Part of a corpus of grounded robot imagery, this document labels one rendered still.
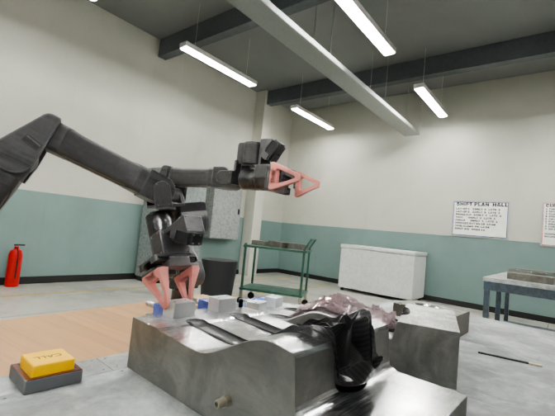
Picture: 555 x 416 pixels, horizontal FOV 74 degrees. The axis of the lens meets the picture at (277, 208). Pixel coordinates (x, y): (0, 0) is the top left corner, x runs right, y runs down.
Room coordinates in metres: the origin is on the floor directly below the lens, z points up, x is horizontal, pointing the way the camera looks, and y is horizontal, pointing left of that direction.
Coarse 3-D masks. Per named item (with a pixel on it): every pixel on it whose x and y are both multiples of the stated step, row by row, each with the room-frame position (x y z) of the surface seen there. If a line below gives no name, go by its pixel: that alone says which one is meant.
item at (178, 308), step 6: (174, 300) 0.72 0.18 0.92; (180, 300) 0.73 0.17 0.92; (186, 300) 0.73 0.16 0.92; (192, 300) 0.74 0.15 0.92; (150, 306) 0.78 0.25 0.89; (156, 306) 0.74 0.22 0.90; (174, 306) 0.70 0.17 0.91; (180, 306) 0.71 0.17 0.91; (186, 306) 0.72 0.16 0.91; (192, 306) 0.73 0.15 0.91; (156, 312) 0.74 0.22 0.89; (162, 312) 0.73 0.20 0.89; (168, 312) 0.71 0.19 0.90; (174, 312) 0.70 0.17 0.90; (180, 312) 0.71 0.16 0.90; (186, 312) 0.72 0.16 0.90; (192, 312) 0.73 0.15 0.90; (174, 318) 0.70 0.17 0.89
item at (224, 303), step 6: (198, 300) 0.83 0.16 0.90; (204, 300) 0.82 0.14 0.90; (210, 300) 0.80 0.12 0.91; (216, 300) 0.78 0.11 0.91; (222, 300) 0.78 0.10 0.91; (228, 300) 0.80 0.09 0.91; (234, 300) 0.81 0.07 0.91; (198, 306) 0.83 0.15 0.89; (204, 306) 0.81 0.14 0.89; (210, 306) 0.80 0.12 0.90; (216, 306) 0.78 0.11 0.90; (222, 306) 0.78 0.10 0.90; (228, 306) 0.80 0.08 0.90; (234, 306) 0.81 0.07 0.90
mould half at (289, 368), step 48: (144, 336) 0.65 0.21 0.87; (192, 336) 0.62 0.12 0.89; (240, 336) 0.65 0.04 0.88; (288, 336) 0.49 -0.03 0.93; (384, 336) 0.62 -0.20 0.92; (192, 384) 0.55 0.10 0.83; (240, 384) 0.49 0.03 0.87; (288, 384) 0.44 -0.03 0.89; (384, 384) 0.56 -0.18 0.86; (432, 384) 0.58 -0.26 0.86
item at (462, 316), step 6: (402, 300) 1.30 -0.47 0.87; (408, 300) 1.31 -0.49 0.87; (414, 300) 1.32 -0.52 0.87; (396, 306) 1.24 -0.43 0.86; (402, 306) 1.22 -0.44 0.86; (432, 306) 1.27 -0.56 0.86; (438, 306) 1.26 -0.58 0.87; (444, 306) 1.26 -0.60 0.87; (396, 312) 1.23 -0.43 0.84; (456, 312) 1.17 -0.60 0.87; (462, 312) 1.18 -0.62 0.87; (468, 312) 1.21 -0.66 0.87; (456, 318) 1.11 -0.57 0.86; (462, 318) 1.16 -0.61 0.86; (468, 318) 1.22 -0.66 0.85; (462, 324) 1.17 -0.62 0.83; (468, 324) 1.22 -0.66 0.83; (462, 330) 1.17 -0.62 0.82
